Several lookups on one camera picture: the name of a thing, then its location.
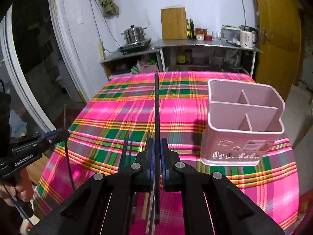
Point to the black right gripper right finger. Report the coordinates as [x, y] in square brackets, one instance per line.
[170, 179]

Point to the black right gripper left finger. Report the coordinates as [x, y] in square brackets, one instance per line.
[144, 180]

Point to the black chopstick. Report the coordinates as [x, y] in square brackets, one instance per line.
[157, 147]
[66, 151]

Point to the person's left hand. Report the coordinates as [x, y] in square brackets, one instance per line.
[23, 189]

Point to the black chopsticks on table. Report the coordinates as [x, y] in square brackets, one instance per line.
[126, 154]

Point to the pink plaid tablecloth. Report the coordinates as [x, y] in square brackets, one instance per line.
[126, 105]

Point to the pink plastic utensil holder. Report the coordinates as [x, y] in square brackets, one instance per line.
[243, 121]

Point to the pink basket under table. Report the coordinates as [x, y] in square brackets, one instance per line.
[144, 68]

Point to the low metal side table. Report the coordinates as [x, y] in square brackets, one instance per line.
[118, 63]

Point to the yellow power strip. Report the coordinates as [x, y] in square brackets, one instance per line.
[101, 50]

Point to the black induction cooker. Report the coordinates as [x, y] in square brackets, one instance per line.
[135, 47]

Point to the metal shelf table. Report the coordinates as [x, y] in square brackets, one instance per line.
[205, 56]

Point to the stainless steel steamer pot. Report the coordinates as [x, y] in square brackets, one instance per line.
[134, 34]

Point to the green glass bottle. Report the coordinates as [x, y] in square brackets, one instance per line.
[188, 29]

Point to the dark sauce bottle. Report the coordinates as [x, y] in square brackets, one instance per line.
[192, 29]

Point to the red lidded jar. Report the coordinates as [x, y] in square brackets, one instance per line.
[199, 34]

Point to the wooden cutting board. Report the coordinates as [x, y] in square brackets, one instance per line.
[173, 21]

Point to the clear drinking glass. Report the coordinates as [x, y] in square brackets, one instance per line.
[215, 35]

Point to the clear plastic storage box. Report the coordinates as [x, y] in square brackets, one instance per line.
[230, 33]

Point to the white electric kettle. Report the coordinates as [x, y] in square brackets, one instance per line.
[248, 36]

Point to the yellow wooden door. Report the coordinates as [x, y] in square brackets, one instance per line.
[280, 41]

